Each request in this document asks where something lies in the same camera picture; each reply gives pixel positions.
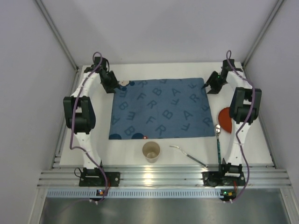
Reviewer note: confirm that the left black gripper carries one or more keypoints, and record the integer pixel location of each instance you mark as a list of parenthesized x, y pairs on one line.
[(111, 85)]

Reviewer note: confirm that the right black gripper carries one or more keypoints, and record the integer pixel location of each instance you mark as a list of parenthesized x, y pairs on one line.
[(213, 84)]

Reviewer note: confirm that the blue letter-print cloth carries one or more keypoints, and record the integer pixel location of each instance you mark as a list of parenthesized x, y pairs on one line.
[(161, 109)]

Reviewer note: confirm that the beige plastic cup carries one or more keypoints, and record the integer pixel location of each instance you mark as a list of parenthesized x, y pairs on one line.
[(151, 151)]

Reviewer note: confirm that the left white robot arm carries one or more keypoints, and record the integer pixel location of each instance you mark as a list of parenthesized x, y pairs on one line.
[(79, 113)]

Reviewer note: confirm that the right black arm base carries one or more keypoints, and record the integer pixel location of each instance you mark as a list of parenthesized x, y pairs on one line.
[(215, 179)]

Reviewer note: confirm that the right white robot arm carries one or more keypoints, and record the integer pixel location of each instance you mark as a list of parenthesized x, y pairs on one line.
[(244, 107)]

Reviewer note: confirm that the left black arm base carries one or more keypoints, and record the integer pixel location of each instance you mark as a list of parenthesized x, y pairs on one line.
[(95, 178)]

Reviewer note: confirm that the red plastic plate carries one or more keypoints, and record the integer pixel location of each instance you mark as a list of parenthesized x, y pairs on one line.
[(224, 120)]

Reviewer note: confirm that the metal spoon green handle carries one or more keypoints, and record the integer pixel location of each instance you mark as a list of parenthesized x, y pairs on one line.
[(217, 129)]

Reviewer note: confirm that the left aluminium frame post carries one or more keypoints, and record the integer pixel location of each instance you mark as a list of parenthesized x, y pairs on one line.
[(43, 10)]

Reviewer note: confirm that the aluminium frame post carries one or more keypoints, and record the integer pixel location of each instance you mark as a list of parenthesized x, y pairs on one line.
[(263, 31), (43, 10)]

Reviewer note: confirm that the right aluminium frame post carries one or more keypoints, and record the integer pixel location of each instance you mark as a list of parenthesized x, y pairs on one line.
[(263, 31)]

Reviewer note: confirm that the aluminium mounting rail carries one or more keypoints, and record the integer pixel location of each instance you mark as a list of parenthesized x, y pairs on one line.
[(158, 176)]

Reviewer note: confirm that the slotted grey cable duct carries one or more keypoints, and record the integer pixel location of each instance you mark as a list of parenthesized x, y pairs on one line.
[(140, 193)]

